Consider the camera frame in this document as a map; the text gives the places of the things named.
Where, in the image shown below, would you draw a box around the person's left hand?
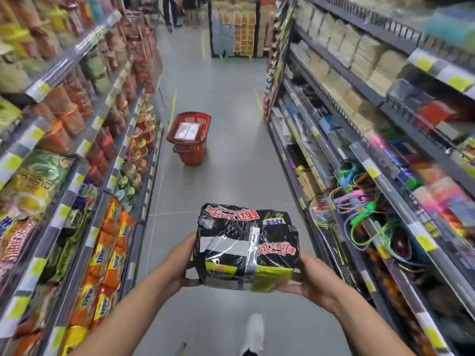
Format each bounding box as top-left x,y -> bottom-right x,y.
159,232 -> 203,298

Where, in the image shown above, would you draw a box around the person's right hand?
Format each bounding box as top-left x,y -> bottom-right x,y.
276,251 -> 348,312

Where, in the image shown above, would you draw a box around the black instant noodle multipack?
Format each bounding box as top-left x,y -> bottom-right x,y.
192,202 -> 301,293

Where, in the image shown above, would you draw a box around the person's right forearm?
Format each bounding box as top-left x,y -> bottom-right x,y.
327,288 -> 417,356

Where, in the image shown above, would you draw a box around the person's left forearm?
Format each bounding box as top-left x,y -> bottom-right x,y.
68,266 -> 176,356

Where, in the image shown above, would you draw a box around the person's white shoe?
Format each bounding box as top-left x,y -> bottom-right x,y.
239,313 -> 265,356

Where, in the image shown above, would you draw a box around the row of orange noodle packets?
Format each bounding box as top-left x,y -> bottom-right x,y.
59,197 -> 136,356

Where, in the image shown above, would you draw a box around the brown cardboard box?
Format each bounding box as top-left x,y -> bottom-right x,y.
296,166 -> 322,201

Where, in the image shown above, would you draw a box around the red plastic shopping basket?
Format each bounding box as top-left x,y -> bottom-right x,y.
166,111 -> 212,167

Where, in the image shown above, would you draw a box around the grey stationery shelving unit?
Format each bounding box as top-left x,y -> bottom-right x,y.
263,0 -> 475,356

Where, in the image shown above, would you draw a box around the row of colourful noodle bowls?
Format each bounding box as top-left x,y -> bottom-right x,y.
113,102 -> 157,204

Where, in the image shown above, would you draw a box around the white packets in basket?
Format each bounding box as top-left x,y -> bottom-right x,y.
174,122 -> 201,141

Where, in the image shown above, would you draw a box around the grey food shelving unit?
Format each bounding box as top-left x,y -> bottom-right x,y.
0,0 -> 165,356

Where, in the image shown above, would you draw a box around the row of pink neon toys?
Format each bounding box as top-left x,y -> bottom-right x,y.
371,133 -> 475,241

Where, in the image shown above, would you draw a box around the row of green noodle packets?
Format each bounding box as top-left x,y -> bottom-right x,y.
0,150 -> 76,234

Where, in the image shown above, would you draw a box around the row of red noodle cups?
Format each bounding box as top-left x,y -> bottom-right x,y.
33,72 -> 119,182

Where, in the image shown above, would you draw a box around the row of red snack packets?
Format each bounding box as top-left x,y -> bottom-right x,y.
106,10 -> 163,95

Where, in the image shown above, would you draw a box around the stacks of beige paper pads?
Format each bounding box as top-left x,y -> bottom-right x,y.
295,1 -> 410,124

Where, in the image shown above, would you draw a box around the black display rack with goods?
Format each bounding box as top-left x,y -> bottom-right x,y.
207,0 -> 261,58

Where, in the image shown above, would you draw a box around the row of yellow snack packets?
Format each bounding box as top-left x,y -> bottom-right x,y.
0,0 -> 114,93

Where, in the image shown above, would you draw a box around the bundle of colourful jump ropes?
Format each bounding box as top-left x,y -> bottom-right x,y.
329,163 -> 422,265

